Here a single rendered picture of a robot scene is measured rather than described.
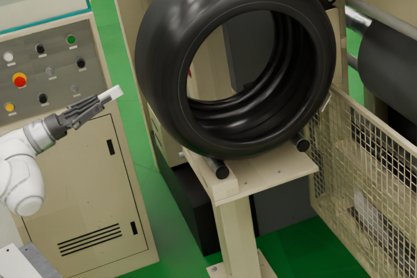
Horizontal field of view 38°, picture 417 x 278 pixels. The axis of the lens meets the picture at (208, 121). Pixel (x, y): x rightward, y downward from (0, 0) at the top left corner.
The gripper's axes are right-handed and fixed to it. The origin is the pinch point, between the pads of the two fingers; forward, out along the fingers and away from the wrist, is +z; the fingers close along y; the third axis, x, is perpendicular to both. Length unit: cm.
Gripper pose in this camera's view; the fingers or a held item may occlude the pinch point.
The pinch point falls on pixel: (110, 95)
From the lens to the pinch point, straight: 178.8
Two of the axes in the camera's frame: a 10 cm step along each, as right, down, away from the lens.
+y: -3.2, -4.3, 8.4
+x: 3.9, 7.5, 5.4
